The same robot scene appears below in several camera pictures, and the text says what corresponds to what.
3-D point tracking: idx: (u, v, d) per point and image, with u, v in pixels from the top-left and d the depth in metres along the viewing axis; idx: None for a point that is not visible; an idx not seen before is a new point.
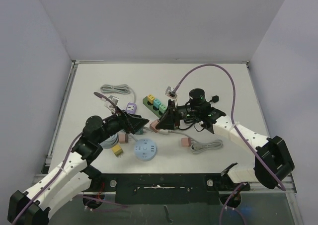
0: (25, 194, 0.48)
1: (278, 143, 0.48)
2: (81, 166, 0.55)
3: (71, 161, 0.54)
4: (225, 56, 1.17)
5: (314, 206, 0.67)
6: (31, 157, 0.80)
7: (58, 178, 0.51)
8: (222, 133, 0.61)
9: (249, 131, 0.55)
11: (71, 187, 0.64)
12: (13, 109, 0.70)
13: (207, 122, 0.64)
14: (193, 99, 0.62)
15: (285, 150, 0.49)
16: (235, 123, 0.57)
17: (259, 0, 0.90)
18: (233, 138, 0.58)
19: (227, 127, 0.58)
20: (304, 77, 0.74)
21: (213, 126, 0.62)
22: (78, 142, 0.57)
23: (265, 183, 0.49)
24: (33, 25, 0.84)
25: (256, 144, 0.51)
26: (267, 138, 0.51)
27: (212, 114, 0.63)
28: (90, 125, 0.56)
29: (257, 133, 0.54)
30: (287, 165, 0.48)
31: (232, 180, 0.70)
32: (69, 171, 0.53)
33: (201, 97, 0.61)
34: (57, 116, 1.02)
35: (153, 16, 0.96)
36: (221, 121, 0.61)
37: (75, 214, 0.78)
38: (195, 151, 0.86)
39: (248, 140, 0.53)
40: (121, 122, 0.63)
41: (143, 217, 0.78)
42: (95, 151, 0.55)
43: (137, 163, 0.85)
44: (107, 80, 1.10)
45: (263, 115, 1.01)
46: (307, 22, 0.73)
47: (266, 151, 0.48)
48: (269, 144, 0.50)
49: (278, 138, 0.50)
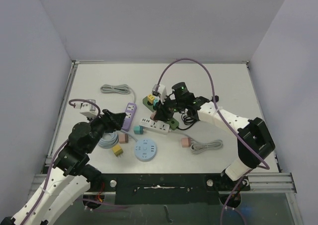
0: (13, 221, 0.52)
1: (258, 124, 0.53)
2: (64, 182, 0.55)
3: (54, 179, 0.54)
4: (225, 56, 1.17)
5: (315, 206, 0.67)
6: (31, 157, 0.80)
7: (42, 199, 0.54)
8: (207, 119, 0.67)
9: (231, 115, 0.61)
11: (68, 193, 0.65)
12: (13, 108, 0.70)
13: (193, 110, 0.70)
14: (174, 91, 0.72)
15: (266, 131, 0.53)
16: (218, 109, 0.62)
17: (258, 0, 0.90)
18: (218, 123, 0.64)
19: (210, 113, 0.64)
20: (304, 76, 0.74)
21: (198, 113, 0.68)
22: (61, 153, 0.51)
23: (250, 162, 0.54)
24: (33, 24, 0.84)
25: (237, 125, 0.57)
26: (248, 120, 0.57)
27: (197, 101, 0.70)
28: (76, 135, 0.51)
29: (239, 117, 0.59)
30: (268, 145, 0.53)
31: (229, 177, 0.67)
32: (52, 191, 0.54)
33: (182, 87, 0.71)
34: (57, 116, 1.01)
35: (153, 16, 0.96)
36: (205, 107, 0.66)
37: (75, 214, 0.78)
38: (195, 151, 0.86)
39: (230, 123, 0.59)
40: (106, 123, 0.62)
41: (143, 217, 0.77)
42: (80, 162, 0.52)
43: (137, 163, 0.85)
44: (108, 80, 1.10)
45: (263, 115, 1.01)
46: (307, 22, 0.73)
47: (246, 132, 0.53)
48: (250, 126, 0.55)
49: (259, 119, 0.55)
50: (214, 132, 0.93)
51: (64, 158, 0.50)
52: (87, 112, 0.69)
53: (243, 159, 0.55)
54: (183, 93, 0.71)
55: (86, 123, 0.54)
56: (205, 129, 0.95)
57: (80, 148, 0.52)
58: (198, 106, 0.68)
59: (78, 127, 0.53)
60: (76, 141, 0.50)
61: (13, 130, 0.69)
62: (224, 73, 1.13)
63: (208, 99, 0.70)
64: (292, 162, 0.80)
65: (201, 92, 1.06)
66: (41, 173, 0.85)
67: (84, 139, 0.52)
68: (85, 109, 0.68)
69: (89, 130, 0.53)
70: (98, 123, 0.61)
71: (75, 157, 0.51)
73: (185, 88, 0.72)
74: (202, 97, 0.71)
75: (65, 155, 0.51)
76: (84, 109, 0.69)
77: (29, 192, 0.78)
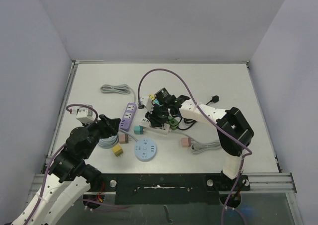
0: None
1: (235, 114, 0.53)
2: (60, 187, 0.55)
3: (50, 186, 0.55)
4: (225, 56, 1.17)
5: (315, 206, 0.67)
6: (31, 157, 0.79)
7: (40, 206, 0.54)
8: (189, 115, 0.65)
9: (209, 109, 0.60)
11: (68, 195, 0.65)
12: (13, 108, 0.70)
13: (176, 109, 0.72)
14: (156, 95, 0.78)
15: (243, 119, 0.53)
16: (197, 104, 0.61)
17: (258, 0, 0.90)
18: (200, 118, 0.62)
19: (191, 109, 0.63)
20: (304, 76, 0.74)
21: (180, 111, 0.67)
22: (56, 159, 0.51)
23: (233, 150, 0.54)
24: (33, 24, 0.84)
25: (216, 117, 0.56)
26: (225, 111, 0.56)
27: (178, 100, 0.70)
28: (73, 140, 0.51)
29: (217, 109, 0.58)
30: (247, 131, 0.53)
31: (228, 175, 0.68)
32: (48, 197, 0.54)
33: (162, 91, 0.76)
34: (57, 116, 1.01)
35: (153, 16, 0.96)
36: (186, 104, 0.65)
37: (75, 214, 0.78)
38: (195, 151, 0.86)
39: (209, 116, 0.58)
40: (103, 128, 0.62)
41: (143, 217, 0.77)
42: (76, 167, 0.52)
43: (137, 163, 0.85)
44: (108, 80, 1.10)
45: (263, 115, 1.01)
46: (307, 22, 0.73)
47: (224, 122, 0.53)
48: (228, 116, 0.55)
49: (235, 109, 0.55)
50: (214, 132, 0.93)
51: (59, 164, 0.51)
52: (83, 118, 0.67)
53: (224, 147, 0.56)
54: (163, 97, 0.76)
55: (84, 127, 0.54)
56: (204, 129, 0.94)
57: (76, 153, 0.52)
58: (179, 105, 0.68)
59: (76, 132, 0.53)
60: (73, 146, 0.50)
61: (12, 130, 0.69)
62: (224, 73, 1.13)
63: (188, 97, 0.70)
64: (292, 162, 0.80)
65: (201, 92, 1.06)
66: (41, 173, 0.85)
67: (81, 145, 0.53)
68: (82, 114, 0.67)
69: (87, 135, 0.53)
70: (94, 128, 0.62)
71: (70, 163, 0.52)
73: (165, 92, 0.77)
74: (182, 95, 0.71)
75: (60, 161, 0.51)
76: (81, 114, 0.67)
77: (29, 192, 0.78)
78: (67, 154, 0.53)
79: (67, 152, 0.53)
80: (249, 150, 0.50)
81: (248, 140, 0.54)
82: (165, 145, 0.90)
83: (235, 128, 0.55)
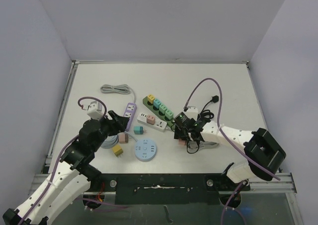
0: (16, 213, 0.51)
1: (263, 135, 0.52)
2: (70, 176, 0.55)
3: (60, 173, 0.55)
4: (225, 56, 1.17)
5: (315, 206, 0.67)
6: (31, 156, 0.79)
7: (48, 192, 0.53)
8: (211, 138, 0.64)
9: (234, 130, 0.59)
11: (69, 192, 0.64)
12: (13, 107, 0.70)
13: (196, 132, 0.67)
14: (175, 119, 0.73)
15: (271, 139, 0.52)
16: (219, 126, 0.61)
17: (258, 0, 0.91)
18: (222, 140, 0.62)
19: (213, 132, 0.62)
20: (304, 75, 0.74)
21: (202, 135, 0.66)
22: (68, 149, 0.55)
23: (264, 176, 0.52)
24: (33, 23, 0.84)
25: (243, 140, 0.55)
26: (252, 132, 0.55)
27: (198, 123, 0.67)
28: (86, 131, 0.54)
29: (243, 131, 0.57)
30: (278, 153, 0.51)
31: (232, 180, 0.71)
32: (58, 184, 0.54)
33: (180, 115, 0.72)
34: (57, 117, 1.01)
35: (153, 16, 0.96)
36: (207, 126, 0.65)
37: (74, 214, 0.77)
38: (191, 150, 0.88)
39: (235, 139, 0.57)
40: (112, 124, 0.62)
41: (143, 217, 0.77)
42: (86, 158, 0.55)
43: (138, 163, 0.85)
44: (107, 80, 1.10)
45: (263, 115, 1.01)
46: (307, 22, 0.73)
47: (253, 145, 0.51)
48: (255, 137, 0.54)
49: (262, 129, 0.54)
50: None
51: (71, 152, 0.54)
52: (94, 112, 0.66)
53: (256, 172, 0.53)
54: (182, 121, 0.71)
55: (95, 120, 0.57)
56: None
57: (87, 144, 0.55)
58: (200, 126, 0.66)
59: (89, 124, 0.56)
60: (86, 136, 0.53)
61: (12, 130, 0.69)
62: (224, 73, 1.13)
63: (208, 118, 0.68)
64: (292, 162, 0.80)
65: (201, 92, 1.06)
66: (41, 173, 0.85)
67: (93, 136, 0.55)
68: (92, 109, 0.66)
69: (99, 126, 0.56)
70: (104, 123, 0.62)
71: (81, 154, 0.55)
73: (184, 115, 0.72)
74: (201, 117, 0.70)
75: (72, 151, 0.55)
76: (91, 109, 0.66)
77: (29, 192, 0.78)
78: (78, 145, 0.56)
79: (78, 143, 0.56)
80: (278, 178, 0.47)
81: (279, 162, 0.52)
82: (165, 145, 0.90)
83: (264, 151, 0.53)
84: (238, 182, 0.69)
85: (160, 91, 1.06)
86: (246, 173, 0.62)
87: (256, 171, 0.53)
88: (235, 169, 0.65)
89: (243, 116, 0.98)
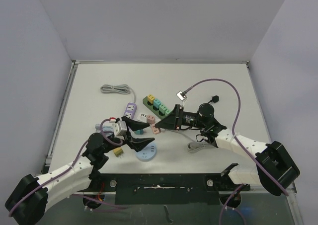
0: (36, 180, 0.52)
1: (277, 149, 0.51)
2: (87, 170, 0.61)
3: (81, 163, 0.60)
4: (226, 56, 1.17)
5: (315, 207, 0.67)
6: (31, 157, 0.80)
7: (67, 174, 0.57)
8: (226, 145, 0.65)
9: (248, 140, 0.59)
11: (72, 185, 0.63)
12: (13, 108, 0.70)
13: (210, 137, 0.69)
14: (202, 115, 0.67)
15: (286, 155, 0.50)
16: (235, 134, 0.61)
17: (258, 0, 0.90)
18: (237, 149, 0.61)
19: (228, 139, 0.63)
20: (305, 76, 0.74)
21: (216, 140, 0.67)
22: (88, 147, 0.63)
23: (274, 189, 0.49)
24: (33, 23, 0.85)
25: (255, 150, 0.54)
26: (266, 145, 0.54)
27: (215, 128, 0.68)
28: (91, 146, 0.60)
29: (257, 141, 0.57)
30: (291, 170, 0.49)
31: (232, 180, 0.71)
32: (77, 171, 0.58)
33: (210, 115, 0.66)
34: (57, 117, 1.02)
35: (153, 16, 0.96)
36: (222, 133, 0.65)
37: (74, 214, 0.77)
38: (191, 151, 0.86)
39: (248, 148, 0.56)
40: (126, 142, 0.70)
41: (143, 217, 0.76)
42: (99, 161, 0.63)
43: (137, 163, 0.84)
44: (107, 80, 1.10)
45: (263, 116, 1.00)
46: (308, 23, 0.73)
47: (265, 157, 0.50)
48: (269, 150, 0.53)
49: (277, 143, 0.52)
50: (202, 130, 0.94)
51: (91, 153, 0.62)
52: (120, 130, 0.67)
53: (266, 184, 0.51)
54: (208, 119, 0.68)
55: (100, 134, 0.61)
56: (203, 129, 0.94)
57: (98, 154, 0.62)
58: (215, 133, 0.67)
59: (94, 138, 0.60)
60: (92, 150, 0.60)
61: (12, 131, 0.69)
62: (224, 73, 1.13)
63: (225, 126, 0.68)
64: None
65: (201, 92, 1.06)
66: (41, 173, 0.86)
67: (97, 149, 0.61)
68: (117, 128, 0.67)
69: (102, 142, 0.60)
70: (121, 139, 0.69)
71: (94, 157, 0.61)
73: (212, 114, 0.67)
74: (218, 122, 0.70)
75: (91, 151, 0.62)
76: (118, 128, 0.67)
77: None
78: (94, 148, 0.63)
79: None
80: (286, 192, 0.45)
81: (291, 180, 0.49)
82: (165, 146, 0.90)
83: (277, 165, 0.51)
84: (236, 182, 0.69)
85: (160, 91, 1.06)
86: (251, 179, 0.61)
87: (266, 183, 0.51)
88: (239, 172, 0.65)
89: (243, 115, 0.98)
